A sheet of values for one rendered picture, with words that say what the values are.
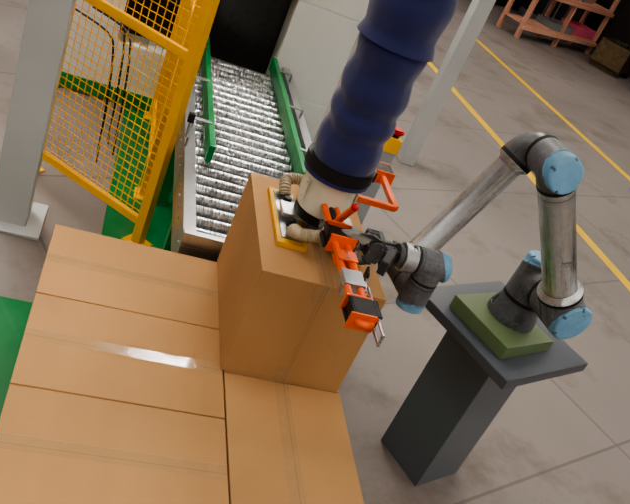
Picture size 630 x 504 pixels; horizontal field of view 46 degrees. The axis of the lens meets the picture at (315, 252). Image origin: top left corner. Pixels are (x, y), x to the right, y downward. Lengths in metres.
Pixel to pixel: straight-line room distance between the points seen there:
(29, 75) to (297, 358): 1.69
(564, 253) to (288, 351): 0.91
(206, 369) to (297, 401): 0.30
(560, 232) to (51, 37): 2.09
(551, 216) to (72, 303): 1.49
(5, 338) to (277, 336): 1.21
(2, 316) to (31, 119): 0.85
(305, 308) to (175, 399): 0.46
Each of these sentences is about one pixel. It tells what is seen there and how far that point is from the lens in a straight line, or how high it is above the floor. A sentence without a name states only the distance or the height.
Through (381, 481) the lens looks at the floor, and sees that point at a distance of 3.10.
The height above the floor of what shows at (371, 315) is 1.09.
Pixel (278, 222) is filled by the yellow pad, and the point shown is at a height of 0.96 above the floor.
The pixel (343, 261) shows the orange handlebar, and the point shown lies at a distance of 2.05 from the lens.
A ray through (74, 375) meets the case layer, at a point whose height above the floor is 0.54.
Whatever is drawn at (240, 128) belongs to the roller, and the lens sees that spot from 4.02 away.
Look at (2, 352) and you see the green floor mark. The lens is 3.02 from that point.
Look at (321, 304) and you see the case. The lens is 2.22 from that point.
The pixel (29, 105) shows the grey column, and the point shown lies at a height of 0.62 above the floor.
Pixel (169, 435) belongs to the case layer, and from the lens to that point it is 2.11.
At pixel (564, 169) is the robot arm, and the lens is 2.22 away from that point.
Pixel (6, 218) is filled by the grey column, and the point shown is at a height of 0.04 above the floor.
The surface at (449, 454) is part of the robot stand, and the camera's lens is 3.13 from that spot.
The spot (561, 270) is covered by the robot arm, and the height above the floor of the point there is 1.16.
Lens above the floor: 2.06
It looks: 29 degrees down
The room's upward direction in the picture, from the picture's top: 25 degrees clockwise
